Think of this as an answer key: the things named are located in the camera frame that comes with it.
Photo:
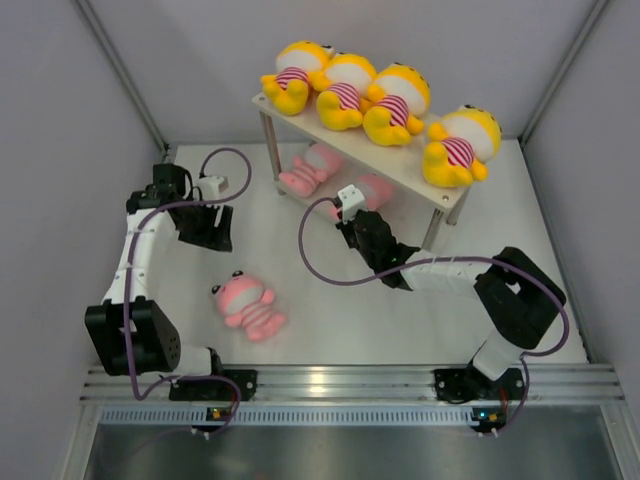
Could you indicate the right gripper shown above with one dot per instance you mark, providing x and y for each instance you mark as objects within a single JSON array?
[{"x": 346, "y": 227}]

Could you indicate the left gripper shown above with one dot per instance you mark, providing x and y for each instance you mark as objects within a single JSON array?
[{"x": 216, "y": 238}]

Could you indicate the pink plush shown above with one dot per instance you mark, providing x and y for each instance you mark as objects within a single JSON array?
[
  {"x": 374, "y": 189},
  {"x": 310, "y": 169},
  {"x": 246, "y": 303}
]

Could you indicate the yellow plush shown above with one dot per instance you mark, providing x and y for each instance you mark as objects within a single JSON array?
[
  {"x": 459, "y": 147},
  {"x": 342, "y": 86},
  {"x": 400, "y": 97},
  {"x": 288, "y": 89}
]

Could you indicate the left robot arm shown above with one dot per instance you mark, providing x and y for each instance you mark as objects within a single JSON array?
[{"x": 129, "y": 330}]

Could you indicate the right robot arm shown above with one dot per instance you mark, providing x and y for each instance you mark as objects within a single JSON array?
[{"x": 526, "y": 308}]

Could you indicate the white two-tier shelf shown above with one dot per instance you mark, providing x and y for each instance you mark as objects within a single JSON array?
[{"x": 400, "y": 166}]

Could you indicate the pink plush under shelf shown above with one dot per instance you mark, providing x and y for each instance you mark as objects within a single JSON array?
[{"x": 310, "y": 169}]

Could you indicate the yellow plush on shelf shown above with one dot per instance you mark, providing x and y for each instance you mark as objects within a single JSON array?
[{"x": 288, "y": 89}]

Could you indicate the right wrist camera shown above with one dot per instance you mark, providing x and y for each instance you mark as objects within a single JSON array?
[{"x": 349, "y": 201}]

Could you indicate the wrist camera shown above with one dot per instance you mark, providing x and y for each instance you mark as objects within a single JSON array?
[
  {"x": 349, "y": 201},
  {"x": 211, "y": 187}
]

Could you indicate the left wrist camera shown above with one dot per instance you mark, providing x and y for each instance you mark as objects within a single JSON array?
[{"x": 211, "y": 187}]

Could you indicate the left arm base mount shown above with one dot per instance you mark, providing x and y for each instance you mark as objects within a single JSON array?
[{"x": 215, "y": 390}]

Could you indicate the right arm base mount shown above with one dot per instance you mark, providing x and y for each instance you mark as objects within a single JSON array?
[{"x": 463, "y": 385}]

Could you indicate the grey slotted cable duct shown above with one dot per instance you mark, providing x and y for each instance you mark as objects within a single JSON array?
[{"x": 257, "y": 415}]

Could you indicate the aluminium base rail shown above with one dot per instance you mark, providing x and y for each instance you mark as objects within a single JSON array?
[{"x": 550, "y": 384}]

